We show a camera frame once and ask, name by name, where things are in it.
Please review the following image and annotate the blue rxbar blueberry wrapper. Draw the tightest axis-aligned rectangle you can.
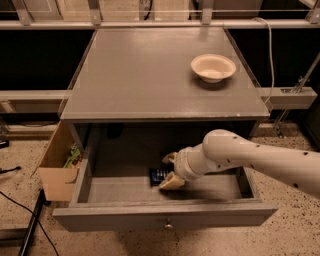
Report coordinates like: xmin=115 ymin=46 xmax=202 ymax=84
xmin=149 ymin=168 xmax=170 ymax=187

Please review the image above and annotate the white cable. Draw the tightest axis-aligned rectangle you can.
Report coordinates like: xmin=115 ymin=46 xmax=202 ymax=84
xmin=253 ymin=17 xmax=276 ymax=105

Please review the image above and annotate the white paper bowl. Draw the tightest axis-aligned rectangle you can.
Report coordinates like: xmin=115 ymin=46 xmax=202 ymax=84
xmin=191 ymin=54 xmax=237 ymax=83

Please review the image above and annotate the black metal floor bar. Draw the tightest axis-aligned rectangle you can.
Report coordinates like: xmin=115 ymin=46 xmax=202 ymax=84
xmin=18 ymin=189 xmax=45 ymax=256

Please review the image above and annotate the brown cardboard box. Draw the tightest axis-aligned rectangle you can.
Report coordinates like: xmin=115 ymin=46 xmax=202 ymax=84
xmin=37 ymin=122 xmax=78 ymax=202

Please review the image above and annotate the metal railing frame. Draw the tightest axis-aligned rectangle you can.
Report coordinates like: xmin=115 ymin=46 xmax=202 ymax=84
xmin=0 ymin=0 xmax=320 ymax=30

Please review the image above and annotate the black floor cable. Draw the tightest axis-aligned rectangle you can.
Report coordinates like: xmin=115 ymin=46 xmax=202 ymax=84
xmin=0 ymin=190 xmax=60 ymax=256

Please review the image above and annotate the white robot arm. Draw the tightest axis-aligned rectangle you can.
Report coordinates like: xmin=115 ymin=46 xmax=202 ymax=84
xmin=160 ymin=129 xmax=320 ymax=198

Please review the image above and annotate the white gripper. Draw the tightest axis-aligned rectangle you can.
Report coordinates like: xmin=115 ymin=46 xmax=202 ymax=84
xmin=159 ymin=147 xmax=200 ymax=190

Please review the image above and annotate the green snack bag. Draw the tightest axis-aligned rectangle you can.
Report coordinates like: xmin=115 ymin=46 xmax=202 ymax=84
xmin=64 ymin=144 xmax=81 ymax=168

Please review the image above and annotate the grey wooden cabinet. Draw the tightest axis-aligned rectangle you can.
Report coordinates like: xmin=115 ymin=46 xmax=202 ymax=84
xmin=59 ymin=26 xmax=271 ymax=158

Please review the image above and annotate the grey open top drawer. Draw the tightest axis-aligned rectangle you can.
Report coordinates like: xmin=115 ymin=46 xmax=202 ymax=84
xmin=53 ymin=124 xmax=277 ymax=232

